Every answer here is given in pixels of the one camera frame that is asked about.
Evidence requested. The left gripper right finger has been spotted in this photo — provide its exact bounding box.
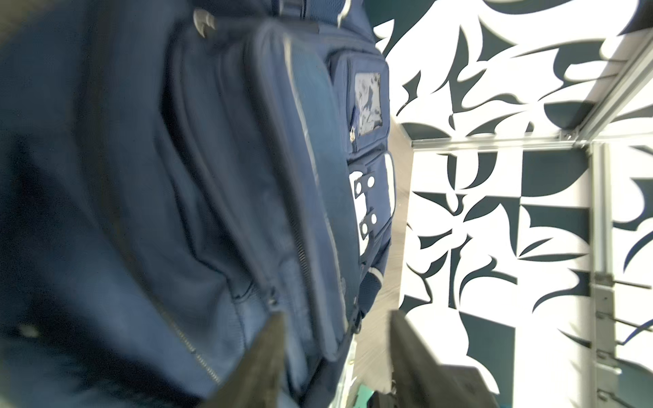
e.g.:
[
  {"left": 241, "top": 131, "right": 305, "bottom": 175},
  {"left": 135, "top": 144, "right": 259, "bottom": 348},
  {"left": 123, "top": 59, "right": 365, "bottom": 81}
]
[{"left": 389, "top": 310, "right": 498, "bottom": 408}]

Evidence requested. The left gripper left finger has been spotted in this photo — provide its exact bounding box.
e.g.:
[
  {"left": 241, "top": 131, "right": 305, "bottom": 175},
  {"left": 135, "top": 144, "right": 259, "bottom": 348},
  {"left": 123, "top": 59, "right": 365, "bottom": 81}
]
[{"left": 198, "top": 312, "right": 286, "bottom": 408}]

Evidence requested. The navy blue student backpack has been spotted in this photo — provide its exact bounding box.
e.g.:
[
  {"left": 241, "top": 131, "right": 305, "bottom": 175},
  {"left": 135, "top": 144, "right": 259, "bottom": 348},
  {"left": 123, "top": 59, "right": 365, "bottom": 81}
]
[{"left": 1, "top": 1, "right": 396, "bottom": 407}]

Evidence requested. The wall hook rack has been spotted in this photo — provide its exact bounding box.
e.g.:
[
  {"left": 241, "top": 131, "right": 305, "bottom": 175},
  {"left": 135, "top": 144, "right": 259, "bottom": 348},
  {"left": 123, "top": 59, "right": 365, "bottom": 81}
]
[{"left": 591, "top": 272, "right": 652, "bottom": 407}]

